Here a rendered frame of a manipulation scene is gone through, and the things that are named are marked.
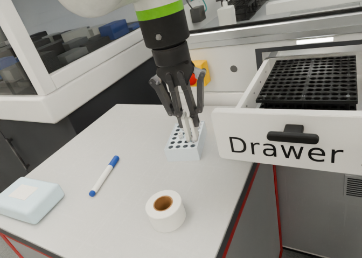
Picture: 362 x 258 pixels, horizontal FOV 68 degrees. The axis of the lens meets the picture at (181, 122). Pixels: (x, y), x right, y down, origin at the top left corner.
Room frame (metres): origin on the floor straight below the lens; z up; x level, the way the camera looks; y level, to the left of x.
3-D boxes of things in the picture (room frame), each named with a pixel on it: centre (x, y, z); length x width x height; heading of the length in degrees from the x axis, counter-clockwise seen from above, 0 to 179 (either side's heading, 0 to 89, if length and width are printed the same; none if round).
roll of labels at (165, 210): (0.38, 0.07, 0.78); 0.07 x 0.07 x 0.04
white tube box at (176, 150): (0.60, 0.00, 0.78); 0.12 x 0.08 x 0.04; 159
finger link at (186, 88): (0.55, -0.03, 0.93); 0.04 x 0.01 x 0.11; 159
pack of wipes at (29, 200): (0.53, 0.40, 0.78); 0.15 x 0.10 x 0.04; 58
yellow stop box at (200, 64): (0.80, -0.08, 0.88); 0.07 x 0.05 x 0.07; 55
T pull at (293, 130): (0.34, -0.16, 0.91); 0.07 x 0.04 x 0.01; 55
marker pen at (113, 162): (0.56, 0.22, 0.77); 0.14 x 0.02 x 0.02; 158
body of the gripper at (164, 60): (0.56, -0.02, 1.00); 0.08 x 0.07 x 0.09; 69
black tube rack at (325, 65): (0.53, -0.30, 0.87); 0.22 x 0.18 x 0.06; 145
